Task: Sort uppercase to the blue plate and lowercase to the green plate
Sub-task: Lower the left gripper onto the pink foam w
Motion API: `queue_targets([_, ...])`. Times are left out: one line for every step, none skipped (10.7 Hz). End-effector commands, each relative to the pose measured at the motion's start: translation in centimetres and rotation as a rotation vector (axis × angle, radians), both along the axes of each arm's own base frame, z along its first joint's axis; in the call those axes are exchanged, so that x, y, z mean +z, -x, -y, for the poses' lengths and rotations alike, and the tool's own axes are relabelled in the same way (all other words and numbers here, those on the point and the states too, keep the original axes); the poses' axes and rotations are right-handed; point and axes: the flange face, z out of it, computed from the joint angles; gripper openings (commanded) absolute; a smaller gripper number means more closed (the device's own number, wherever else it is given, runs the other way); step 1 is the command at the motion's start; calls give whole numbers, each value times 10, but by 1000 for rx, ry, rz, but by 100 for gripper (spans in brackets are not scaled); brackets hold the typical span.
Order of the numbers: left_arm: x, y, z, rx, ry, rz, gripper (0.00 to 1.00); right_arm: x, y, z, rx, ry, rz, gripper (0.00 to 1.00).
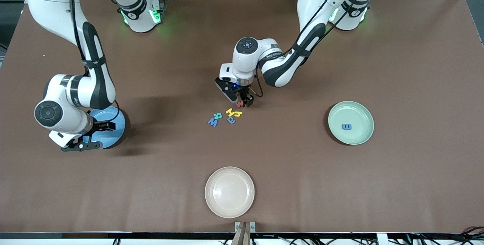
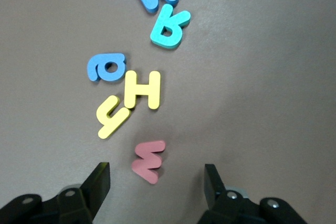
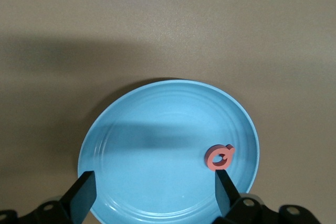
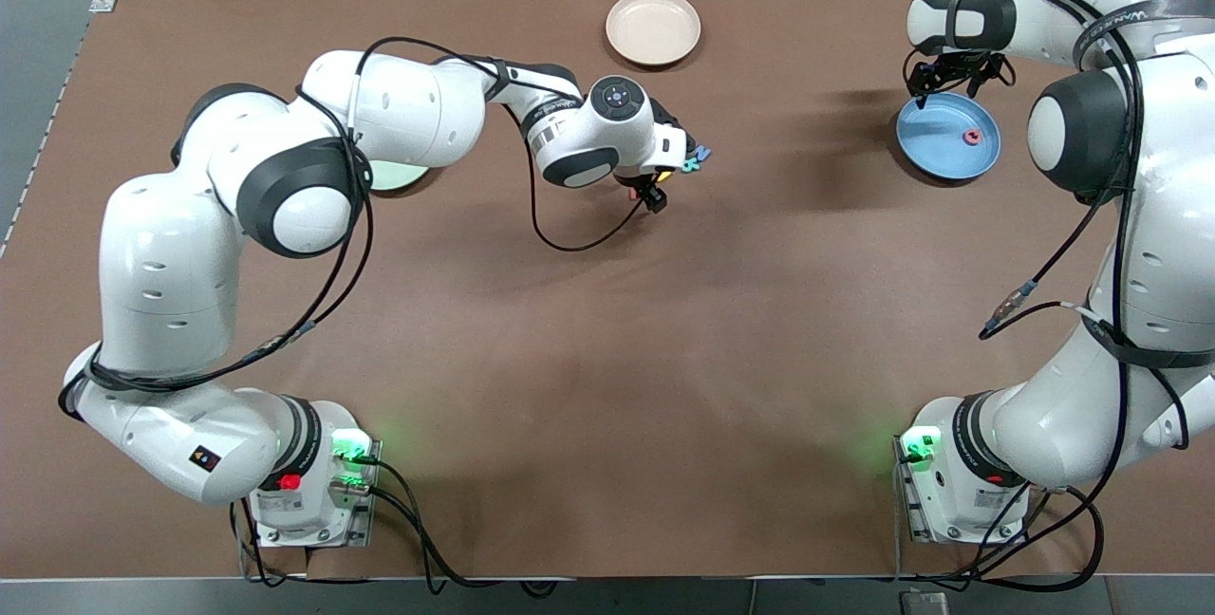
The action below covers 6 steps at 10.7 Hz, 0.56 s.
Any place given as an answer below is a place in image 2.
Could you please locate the teal foam letter R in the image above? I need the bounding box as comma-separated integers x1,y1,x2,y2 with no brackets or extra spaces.
150,4,191,50

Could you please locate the yellow foam letter H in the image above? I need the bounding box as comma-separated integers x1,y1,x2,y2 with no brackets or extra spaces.
123,70,161,110

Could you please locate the pink foam letter w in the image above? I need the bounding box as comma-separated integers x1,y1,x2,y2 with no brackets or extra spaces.
131,140,166,185

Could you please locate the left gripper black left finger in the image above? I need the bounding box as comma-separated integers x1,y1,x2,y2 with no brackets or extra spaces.
0,162,111,224

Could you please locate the yellow foam letter f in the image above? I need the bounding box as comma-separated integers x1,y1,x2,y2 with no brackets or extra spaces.
96,95,132,140

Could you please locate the blue foam letter a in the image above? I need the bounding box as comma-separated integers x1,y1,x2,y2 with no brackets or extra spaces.
87,52,128,82

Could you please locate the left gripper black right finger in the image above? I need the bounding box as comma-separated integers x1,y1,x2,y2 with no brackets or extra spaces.
198,164,309,224

